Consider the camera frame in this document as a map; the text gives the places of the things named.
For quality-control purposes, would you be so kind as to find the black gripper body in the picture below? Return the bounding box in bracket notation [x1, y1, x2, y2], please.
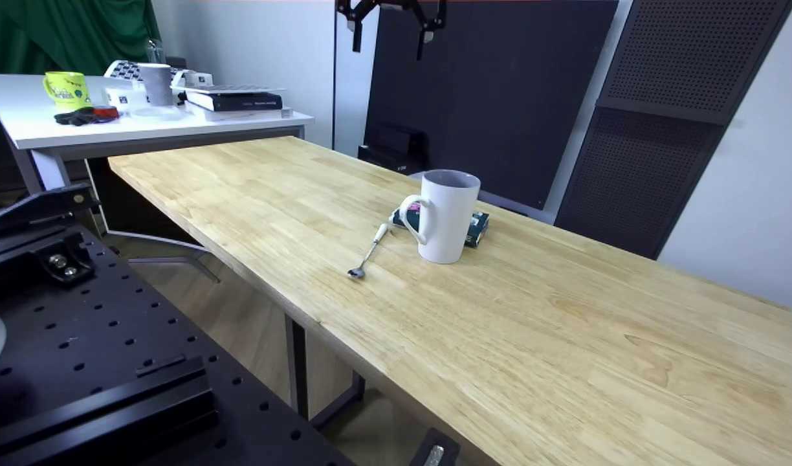
[334, 0, 449, 23]

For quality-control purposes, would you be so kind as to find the white handled metal spoon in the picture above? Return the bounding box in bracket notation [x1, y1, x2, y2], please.
[344, 208, 401, 283]

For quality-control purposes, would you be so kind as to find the black box by panel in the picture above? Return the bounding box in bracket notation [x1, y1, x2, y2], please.
[357, 124, 434, 176]

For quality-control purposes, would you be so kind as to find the white object beside book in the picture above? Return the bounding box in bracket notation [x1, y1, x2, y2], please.
[170, 68, 216, 94]

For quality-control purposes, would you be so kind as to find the tall white mug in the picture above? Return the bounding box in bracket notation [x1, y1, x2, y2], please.
[396, 169, 484, 266]

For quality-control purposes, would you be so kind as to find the small teal card box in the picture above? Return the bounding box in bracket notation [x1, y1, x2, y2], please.
[390, 206, 491, 251]

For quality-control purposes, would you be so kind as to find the grey white mug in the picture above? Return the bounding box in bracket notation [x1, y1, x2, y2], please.
[133, 59, 181, 109]

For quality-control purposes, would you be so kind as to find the small checkered white object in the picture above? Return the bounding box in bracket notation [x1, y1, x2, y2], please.
[101, 57, 144, 89]

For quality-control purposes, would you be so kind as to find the black perforated mat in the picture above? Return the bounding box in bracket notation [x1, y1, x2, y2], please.
[553, 0, 792, 261]

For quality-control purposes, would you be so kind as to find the yellow green tape roll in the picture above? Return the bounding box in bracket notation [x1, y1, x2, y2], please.
[40, 70, 92, 112]

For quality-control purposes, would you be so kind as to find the green curtain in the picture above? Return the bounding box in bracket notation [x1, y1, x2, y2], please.
[0, 0, 163, 77]

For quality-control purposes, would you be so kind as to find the white side table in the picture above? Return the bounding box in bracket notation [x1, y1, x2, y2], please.
[0, 70, 315, 198]

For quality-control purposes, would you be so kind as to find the black table leg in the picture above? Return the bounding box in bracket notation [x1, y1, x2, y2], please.
[282, 313, 366, 433]

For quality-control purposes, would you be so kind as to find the black perforated mounting board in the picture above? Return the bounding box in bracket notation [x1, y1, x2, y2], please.
[0, 220, 353, 466]

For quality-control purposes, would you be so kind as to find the white partition frame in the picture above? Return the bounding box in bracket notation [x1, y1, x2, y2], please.
[537, 0, 637, 225]

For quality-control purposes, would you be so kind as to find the black flat bracket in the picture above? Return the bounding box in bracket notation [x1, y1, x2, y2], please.
[0, 182, 99, 241]

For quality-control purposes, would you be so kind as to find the small black metal mount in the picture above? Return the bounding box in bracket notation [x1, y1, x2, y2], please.
[38, 243, 99, 291]

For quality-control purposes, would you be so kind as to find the black rail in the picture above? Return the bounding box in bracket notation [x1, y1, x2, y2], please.
[0, 354, 223, 466]

